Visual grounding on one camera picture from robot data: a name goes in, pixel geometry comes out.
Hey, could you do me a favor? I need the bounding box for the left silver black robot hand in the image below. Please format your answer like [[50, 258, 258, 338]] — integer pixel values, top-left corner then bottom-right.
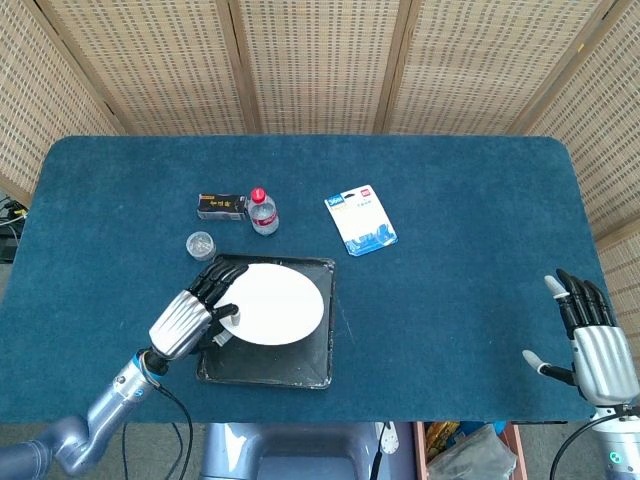
[[147, 256, 250, 362]]

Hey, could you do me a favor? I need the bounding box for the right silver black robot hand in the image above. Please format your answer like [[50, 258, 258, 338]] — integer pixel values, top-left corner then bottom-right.
[[521, 268, 640, 407]]

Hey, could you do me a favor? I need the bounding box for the white round plate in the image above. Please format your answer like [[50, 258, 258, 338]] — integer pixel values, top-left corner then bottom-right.
[[218, 262, 325, 346]]

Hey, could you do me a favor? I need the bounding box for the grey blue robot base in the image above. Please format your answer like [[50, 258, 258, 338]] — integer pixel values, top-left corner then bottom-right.
[[199, 422, 401, 480]]

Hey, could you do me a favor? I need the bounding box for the black square tray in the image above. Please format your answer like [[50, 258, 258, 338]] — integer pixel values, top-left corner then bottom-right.
[[195, 253, 337, 391]]

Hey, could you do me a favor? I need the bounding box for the small clear round container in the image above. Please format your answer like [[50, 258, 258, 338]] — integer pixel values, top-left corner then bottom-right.
[[185, 230, 218, 263]]

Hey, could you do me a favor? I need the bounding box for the black and silver box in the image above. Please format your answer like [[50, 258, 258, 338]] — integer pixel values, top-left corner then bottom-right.
[[196, 193, 250, 222]]

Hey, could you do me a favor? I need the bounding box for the clear bottle with red cap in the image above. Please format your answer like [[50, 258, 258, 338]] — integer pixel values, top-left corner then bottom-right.
[[248, 186, 280, 237]]

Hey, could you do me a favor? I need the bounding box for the brown box with bags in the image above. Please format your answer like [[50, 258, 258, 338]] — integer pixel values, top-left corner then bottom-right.
[[412, 421, 527, 480]]

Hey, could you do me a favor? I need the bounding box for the blue white blister card pack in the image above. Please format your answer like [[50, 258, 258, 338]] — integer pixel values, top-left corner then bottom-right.
[[324, 183, 400, 258]]

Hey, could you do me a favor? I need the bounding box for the blue carpet table cover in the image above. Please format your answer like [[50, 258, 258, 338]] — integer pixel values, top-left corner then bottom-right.
[[0, 134, 616, 426]]

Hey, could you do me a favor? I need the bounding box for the white black handheld device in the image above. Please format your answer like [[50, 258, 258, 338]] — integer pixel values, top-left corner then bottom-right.
[[376, 422, 399, 457]]

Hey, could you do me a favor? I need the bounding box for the woven bamboo folding screen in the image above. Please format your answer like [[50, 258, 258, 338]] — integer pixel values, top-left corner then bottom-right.
[[0, 0, 640, 351]]

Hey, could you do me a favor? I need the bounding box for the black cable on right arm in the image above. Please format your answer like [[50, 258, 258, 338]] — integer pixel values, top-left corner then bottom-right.
[[547, 404, 632, 480]]

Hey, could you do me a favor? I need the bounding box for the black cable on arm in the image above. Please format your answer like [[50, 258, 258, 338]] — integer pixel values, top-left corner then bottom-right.
[[140, 351, 194, 480], [547, 404, 632, 480]]

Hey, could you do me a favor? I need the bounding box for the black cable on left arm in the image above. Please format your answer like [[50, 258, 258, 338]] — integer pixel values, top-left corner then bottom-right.
[[140, 351, 194, 480]]

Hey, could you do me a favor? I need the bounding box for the blue cable on floor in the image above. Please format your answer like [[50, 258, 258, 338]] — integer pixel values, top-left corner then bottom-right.
[[121, 422, 185, 480]]

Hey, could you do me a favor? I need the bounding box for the black equipment with cables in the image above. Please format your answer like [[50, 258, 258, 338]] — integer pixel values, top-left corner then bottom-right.
[[0, 195, 27, 263]]

